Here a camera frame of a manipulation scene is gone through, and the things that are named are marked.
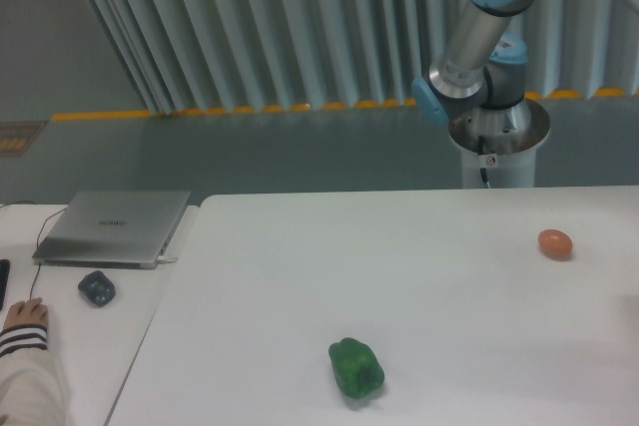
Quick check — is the person's hand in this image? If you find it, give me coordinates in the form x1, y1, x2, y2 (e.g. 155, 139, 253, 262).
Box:
3, 297, 49, 330

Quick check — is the brown egg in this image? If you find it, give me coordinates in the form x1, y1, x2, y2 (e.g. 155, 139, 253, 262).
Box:
537, 228, 573, 258

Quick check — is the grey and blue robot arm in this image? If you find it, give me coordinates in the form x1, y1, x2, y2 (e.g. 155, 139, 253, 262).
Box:
411, 0, 638, 125

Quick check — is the white striped sleeve forearm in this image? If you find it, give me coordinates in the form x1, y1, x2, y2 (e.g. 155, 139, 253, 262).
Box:
1, 324, 66, 425

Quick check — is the green bell pepper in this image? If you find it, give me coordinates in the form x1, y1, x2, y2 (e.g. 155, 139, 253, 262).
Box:
328, 337, 385, 400

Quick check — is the black phone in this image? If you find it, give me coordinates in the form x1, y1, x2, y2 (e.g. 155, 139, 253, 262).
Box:
0, 258, 11, 309

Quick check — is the dark grey small tray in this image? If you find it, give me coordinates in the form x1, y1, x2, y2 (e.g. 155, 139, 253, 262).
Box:
78, 270, 117, 307

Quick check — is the silver closed laptop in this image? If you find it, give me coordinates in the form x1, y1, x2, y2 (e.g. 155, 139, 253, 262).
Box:
33, 191, 190, 269

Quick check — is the black mouse cable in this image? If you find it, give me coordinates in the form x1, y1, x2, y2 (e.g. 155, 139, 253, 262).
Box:
0, 201, 70, 299

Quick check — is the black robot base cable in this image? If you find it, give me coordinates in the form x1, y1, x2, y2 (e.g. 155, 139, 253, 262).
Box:
476, 134, 492, 190

